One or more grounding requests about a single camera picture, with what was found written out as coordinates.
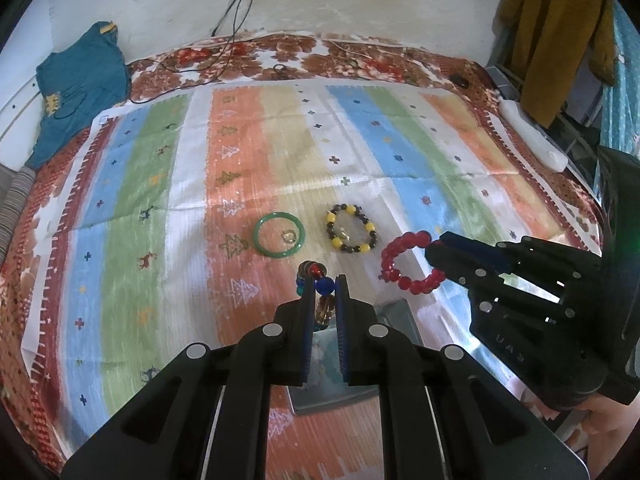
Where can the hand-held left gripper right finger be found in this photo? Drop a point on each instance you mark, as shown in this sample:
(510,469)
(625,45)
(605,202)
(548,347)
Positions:
(341,330)

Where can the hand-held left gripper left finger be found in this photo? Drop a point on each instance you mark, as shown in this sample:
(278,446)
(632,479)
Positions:
(307,330)

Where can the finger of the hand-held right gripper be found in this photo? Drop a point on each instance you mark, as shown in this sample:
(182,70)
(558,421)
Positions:
(455,267)
(480,254)

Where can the rectangular metal tin box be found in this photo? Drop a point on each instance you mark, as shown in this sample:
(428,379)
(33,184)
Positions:
(395,317)

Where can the green bangle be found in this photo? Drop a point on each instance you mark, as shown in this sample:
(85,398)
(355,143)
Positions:
(257,242)

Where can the person's right forearm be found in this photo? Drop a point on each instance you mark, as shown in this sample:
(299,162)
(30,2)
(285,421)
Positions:
(610,417)

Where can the small black object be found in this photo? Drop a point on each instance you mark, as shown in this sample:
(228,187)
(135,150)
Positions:
(459,80)

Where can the striped printed cloth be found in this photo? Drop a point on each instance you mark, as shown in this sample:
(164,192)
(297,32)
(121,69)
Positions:
(175,210)

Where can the teal printed curtain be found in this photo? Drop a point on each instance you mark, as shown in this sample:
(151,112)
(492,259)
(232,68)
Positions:
(625,70)

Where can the mustard hanging garment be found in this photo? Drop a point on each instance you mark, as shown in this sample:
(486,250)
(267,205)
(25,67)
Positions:
(550,25)

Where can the grey striped folded cloth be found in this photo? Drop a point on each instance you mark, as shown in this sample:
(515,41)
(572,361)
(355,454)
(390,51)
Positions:
(15,200)

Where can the teal garment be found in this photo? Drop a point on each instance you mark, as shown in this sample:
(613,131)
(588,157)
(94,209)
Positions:
(80,75)

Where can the dark metal frame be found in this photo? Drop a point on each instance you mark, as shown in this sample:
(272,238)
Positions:
(505,80)

